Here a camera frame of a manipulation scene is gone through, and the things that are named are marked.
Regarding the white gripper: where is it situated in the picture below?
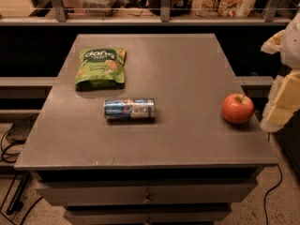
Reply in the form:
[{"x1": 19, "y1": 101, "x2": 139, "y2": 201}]
[{"x1": 261, "y1": 13, "x2": 300, "y2": 132}]

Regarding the Red Bull can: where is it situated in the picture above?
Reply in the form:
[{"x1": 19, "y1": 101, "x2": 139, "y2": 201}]
[{"x1": 103, "y1": 98, "x2": 156, "y2": 120}]

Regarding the red apple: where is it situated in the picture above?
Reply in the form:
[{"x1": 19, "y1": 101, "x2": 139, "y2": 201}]
[{"x1": 222, "y1": 94, "x2": 254, "y2": 124}]

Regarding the yellow snack bag on shelf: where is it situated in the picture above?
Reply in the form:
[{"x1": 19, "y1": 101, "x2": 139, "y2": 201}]
[{"x1": 196, "y1": 0, "x2": 256, "y2": 18}]

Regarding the green snack bag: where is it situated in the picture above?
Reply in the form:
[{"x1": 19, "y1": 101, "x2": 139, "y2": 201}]
[{"x1": 74, "y1": 48, "x2": 127, "y2": 89}]

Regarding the clear plastic container on shelf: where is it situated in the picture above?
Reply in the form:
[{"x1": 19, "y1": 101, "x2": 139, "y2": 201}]
[{"x1": 80, "y1": 0, "x2": 116, "y2": 16}]

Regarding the black cable right floor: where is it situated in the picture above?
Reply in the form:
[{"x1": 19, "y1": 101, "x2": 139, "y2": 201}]
[{"x1": 262, "y1": 164, "x2": 283, "y2": 225}]

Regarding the metal shelf rail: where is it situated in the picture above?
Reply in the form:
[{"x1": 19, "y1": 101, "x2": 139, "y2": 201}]
[{"x1": 0, "y1": 0, "x2": 299, "y2": 26}]

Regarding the black cables left floor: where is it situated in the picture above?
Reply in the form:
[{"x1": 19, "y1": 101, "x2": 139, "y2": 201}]
[{"x1": 0, "y1": 114, "x2": 43, "y2": 225}]

